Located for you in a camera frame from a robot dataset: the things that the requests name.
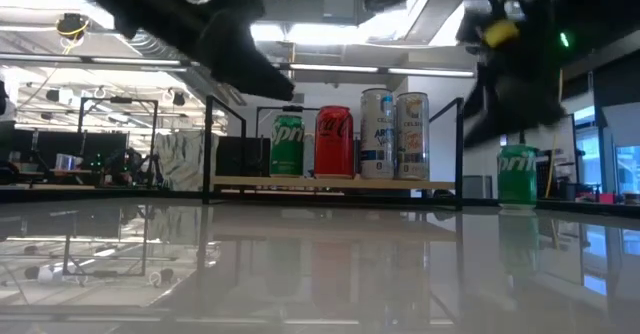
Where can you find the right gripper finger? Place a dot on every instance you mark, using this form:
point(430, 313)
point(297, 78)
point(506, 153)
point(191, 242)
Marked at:
point(510, 104)

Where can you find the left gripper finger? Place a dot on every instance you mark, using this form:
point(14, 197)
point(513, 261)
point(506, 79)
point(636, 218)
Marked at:
point(245, 59)

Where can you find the green Sprite can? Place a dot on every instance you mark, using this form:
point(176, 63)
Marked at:
point(287, 146)
point(517, 179)

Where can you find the Celsius Tropical Vibe can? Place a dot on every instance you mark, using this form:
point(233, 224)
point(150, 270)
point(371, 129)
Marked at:
point(412, 139)

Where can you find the red Coca-Cola can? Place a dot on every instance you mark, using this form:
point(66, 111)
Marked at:
point(334, 144)

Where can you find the Celsius Arctic Vibe can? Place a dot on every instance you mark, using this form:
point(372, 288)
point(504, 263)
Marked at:
point(377, 139)

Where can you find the bright ceiling light panel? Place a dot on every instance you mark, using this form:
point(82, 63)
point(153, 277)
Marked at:
point(310, 33)

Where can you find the black ceiling spotlight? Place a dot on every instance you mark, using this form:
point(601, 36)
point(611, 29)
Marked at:
point(178, 99)
point(52, 95)

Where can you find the grey bin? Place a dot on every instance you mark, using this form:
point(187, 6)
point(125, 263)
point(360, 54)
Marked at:
point(477, 186)

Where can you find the black partition panel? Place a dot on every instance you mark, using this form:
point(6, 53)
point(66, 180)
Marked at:
point(240, 156)
point(50, 144)

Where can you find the white crumpled cover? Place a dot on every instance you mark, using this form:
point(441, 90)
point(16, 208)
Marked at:
point(180, 159)

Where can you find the background wooden table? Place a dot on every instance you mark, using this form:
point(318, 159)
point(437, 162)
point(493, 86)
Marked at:
point(50, 186)

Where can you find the silver ventilation duct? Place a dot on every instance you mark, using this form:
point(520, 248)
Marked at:
point(150, 49)

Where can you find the rectangular silver duct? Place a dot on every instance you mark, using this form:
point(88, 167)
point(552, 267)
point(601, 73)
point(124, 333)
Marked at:
point(430, 19)

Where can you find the black frame wooden shelf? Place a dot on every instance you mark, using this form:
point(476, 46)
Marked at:
point(240, 181)

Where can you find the black table frame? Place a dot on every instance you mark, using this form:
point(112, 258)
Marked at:
point(175, 196)

